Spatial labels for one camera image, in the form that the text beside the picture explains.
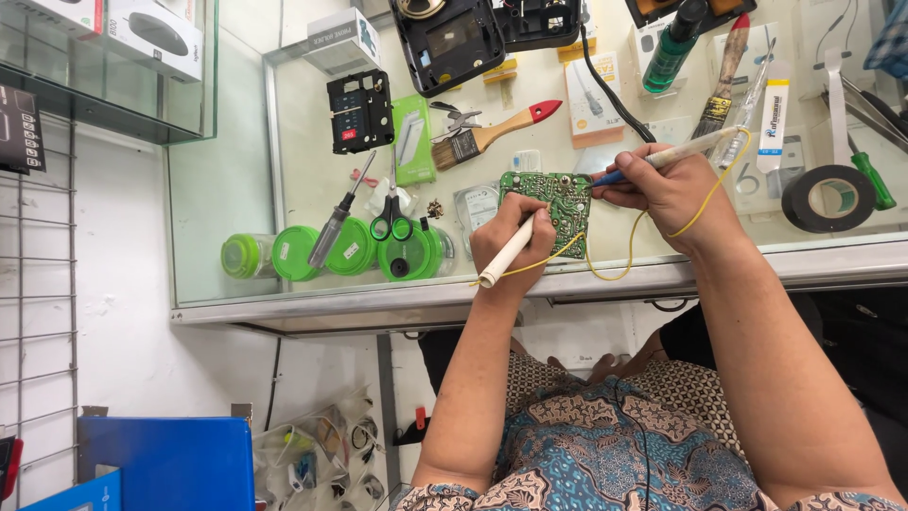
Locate person's right hand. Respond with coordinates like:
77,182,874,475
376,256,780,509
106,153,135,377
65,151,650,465
592,143,747,258

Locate person's left hand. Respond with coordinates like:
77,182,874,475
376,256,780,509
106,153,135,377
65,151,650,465
469,192,559,297

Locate white blue-tipped test probe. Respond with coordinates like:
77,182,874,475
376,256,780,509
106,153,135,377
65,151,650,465
592,126,740,189

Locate clear plastic packet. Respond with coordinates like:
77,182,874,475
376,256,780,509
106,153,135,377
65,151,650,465
453,182,502,261

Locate green circuit board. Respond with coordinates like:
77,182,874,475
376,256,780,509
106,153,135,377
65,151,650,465
498,169,594,261

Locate green jar with black knob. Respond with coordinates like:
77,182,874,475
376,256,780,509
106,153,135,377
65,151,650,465
376,219,456,282

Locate red-tipped wooden paintbrush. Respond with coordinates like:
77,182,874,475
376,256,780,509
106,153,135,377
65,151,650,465
430,98,563,172

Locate black electrical tape roll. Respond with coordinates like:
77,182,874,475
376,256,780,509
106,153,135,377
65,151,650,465
781,164,878,234

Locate clear plastic pen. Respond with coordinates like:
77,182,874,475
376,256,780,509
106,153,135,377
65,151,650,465
715,36,778,170

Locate small metal pliers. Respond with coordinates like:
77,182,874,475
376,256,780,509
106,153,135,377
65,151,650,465
428,101,484,144

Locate white tube with blue label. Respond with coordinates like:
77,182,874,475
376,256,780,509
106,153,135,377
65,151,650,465
755,60,793,176

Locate dark-bristled wooden paintbrush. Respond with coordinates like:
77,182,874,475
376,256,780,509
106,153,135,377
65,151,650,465
690,12,751,141

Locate green product box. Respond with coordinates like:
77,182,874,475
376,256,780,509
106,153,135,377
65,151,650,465
391,94,438,187

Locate green bottle with black cap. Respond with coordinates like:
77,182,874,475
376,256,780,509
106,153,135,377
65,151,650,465
642,0,711,95

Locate yellow box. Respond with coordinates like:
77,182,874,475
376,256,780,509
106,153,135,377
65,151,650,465
481,53,519,87

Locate black electronic module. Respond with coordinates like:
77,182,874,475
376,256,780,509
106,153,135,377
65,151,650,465
326,69,396,156

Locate black orange device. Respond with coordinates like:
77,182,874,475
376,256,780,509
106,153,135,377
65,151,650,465
623,0,759,36

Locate large black device housing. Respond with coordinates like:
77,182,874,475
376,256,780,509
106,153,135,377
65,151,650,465
388,0,507,99

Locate small black device housing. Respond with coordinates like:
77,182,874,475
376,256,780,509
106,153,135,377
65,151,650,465
491,0,584,53

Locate patterned batik shirt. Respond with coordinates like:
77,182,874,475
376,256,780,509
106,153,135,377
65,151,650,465
389,351,908,511

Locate white cardboard box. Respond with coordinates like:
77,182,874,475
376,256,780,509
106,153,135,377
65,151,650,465
306,6,383,77

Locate light green lidded jar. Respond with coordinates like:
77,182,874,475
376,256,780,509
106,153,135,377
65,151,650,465
220,233,279,281

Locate plaid cloth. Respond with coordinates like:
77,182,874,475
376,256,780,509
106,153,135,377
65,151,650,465
863,0,908,80

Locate blue box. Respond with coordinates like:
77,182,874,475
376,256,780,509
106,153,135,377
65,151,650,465
20,415,256,511

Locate glass shelf with boxes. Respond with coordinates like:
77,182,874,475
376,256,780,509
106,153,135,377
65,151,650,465
0,0,220,147

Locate black printed card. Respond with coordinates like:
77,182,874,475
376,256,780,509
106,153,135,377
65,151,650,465
0,83,48,176

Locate yellow wire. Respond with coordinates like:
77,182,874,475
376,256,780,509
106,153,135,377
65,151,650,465
467,125,753,288

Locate black-handled scissors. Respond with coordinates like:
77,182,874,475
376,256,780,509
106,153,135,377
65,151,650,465
369,152,414,243

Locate thick black cable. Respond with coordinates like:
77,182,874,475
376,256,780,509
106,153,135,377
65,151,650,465
579,24,658,144

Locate orange white cable box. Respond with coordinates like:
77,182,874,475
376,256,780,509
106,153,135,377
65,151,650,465
563,50,627,150

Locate clear-handled screwdriver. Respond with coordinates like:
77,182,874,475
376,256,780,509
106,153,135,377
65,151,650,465
306,149,378,270

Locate green-handled screwdriver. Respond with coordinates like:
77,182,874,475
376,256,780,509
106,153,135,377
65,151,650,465
846,133,898,212

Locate thin black cord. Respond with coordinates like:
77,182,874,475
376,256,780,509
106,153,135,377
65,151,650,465
611,380,652,511

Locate plastic bags of cables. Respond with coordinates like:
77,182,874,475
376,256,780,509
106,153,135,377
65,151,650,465
252,387,390,511

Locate wire grid rack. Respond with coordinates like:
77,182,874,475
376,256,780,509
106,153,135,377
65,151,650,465
0,114,79,506

